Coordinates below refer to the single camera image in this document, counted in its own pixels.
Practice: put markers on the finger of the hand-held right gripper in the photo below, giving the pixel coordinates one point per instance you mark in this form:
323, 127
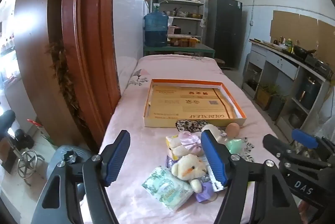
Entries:
305, 139
273, 145

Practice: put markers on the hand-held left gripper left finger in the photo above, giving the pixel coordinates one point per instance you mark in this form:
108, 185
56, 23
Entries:
117, 158

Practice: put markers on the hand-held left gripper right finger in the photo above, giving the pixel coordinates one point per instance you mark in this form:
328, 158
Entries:
214, 158

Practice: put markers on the green sponge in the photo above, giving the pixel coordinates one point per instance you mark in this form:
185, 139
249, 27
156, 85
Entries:
235, 146

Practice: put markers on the cream teddy bear plush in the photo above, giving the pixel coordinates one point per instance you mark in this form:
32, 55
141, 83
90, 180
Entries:
188, 166

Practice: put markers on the pink bow plush toy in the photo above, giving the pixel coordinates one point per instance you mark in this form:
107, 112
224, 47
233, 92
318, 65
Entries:
189, 139

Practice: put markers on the pink makeup sponge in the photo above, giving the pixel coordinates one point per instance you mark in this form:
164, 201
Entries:
232, 130

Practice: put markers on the leopard print scrunchie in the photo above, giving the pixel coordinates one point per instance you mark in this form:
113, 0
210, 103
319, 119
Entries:
188, 124

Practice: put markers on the yellow white tissue packet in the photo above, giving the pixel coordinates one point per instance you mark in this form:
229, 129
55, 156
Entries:
173, 147

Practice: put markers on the purple wipes packet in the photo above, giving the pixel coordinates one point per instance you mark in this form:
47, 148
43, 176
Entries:
170, 161

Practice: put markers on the green tissue pack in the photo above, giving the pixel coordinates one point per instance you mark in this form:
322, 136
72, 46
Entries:
165, 184

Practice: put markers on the orange-rimmed cardboard box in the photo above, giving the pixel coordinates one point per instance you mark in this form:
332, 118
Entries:
183, 109

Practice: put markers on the grey planter box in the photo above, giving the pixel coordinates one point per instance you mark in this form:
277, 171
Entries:
277, 109

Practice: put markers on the dark green cooking pot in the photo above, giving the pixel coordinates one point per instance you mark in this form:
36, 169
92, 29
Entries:
308, 93

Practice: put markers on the yellow planter box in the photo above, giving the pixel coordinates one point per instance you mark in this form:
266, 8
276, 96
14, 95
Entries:
264, 98

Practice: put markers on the gas stove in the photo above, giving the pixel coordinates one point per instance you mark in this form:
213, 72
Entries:
319, 65

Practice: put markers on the grey kitchen counter cabinet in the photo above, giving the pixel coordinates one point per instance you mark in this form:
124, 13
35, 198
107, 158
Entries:
282, 62

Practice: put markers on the black wok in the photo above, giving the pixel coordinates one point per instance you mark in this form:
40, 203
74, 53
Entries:
301, 51

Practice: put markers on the green bottle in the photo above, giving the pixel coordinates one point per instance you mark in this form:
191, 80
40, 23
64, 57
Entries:
289, 45

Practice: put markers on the round stool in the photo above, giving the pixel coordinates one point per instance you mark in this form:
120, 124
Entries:
220, 62

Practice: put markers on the dried brown plant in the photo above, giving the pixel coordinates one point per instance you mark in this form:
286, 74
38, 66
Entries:
62, 77

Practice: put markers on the brown wooden door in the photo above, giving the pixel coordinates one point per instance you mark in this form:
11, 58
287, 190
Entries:
86, 56

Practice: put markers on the green low table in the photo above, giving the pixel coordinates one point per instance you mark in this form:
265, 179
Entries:
183, 50

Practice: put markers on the row of food jars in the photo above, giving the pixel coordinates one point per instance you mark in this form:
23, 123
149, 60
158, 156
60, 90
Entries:
183, 41

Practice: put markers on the dark refrigerator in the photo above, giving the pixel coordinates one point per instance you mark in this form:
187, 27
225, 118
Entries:
225, 30

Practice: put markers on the blue water jug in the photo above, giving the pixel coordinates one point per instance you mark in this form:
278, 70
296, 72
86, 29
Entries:
155, 29

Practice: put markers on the water jug pump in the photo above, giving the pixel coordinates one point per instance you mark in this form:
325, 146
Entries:
156, 3

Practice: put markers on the green metal shelf rack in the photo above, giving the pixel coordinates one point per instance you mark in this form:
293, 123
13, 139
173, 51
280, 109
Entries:
178, 1

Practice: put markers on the cardboard wall sheets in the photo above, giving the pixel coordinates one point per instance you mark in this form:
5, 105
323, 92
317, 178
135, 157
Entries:
293, 25

